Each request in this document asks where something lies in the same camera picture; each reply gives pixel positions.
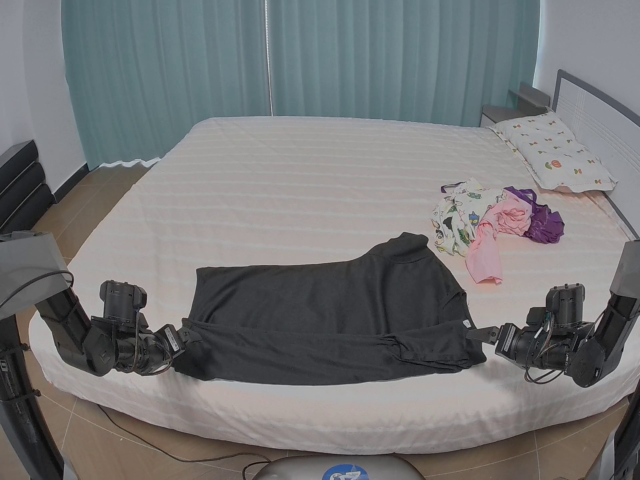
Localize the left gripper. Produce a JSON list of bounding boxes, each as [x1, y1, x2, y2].
[[147, 319, 202, 374]]

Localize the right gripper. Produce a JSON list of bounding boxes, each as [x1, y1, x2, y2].
[[495, 322, 548, 369]]

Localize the black T-shirt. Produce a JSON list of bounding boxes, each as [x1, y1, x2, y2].
[[172, 233, 488, 386]]

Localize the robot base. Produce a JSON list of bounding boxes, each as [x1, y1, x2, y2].
[[257, 455, 418, 480]]

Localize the pink garment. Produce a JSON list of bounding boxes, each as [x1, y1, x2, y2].
[[466, 200, 533, 285]]

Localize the purple garment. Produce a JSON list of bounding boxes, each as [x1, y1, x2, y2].
[[502, 186, 566, 245]]

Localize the white printed garment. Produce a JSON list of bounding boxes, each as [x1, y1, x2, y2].
[[431, 178, 503, 258]]

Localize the white printed pillow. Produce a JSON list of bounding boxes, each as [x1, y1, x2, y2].
[[487, 110, 617, 192]]

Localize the black chest of drawers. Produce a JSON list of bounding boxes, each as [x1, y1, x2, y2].
[[0, 140, 53, 234]]

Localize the bed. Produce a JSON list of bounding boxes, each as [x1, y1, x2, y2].
[[27, 69, 640, 455]]

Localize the grey bedside table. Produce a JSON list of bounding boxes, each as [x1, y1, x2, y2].
[[481, 82, 551, 128]]

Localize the black cable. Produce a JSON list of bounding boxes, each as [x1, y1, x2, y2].
[[102, 408, 281, 480]]

